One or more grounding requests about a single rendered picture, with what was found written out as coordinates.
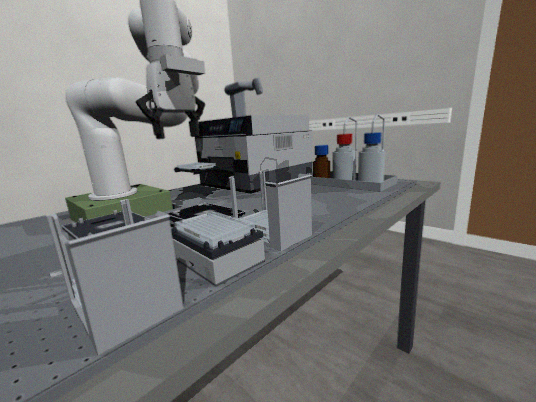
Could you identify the brown glass bottle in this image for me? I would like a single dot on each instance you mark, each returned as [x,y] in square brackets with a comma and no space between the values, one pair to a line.
[321,169]

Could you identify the blue bottle cap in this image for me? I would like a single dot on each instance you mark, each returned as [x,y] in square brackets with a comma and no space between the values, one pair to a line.
[321,149]
[372,137]

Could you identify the white plastic bottle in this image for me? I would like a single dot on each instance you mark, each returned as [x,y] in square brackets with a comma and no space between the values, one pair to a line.
[344,165]

